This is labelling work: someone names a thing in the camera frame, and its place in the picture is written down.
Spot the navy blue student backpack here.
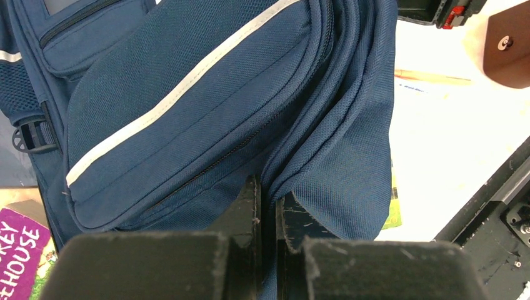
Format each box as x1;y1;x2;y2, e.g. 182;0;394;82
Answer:
1;1;398;299

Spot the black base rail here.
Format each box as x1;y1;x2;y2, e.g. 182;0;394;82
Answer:
434;139;529;299

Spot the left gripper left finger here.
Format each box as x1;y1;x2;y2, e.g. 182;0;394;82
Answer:
40;176;262;299

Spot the white yellow marker pen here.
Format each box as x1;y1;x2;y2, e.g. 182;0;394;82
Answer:
394;80;450;99

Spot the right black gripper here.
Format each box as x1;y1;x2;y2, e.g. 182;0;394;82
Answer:
397;0;487;29

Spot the purple treehouse children's book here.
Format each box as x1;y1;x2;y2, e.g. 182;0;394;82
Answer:
1;207;57;299

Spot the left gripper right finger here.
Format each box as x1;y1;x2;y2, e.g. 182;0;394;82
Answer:
276;194;488;299

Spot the blue landscape cover book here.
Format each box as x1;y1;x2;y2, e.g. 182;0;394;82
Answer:
382;165;403;230

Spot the brown leather pouch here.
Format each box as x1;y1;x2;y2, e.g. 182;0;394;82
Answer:
482;1;529;89

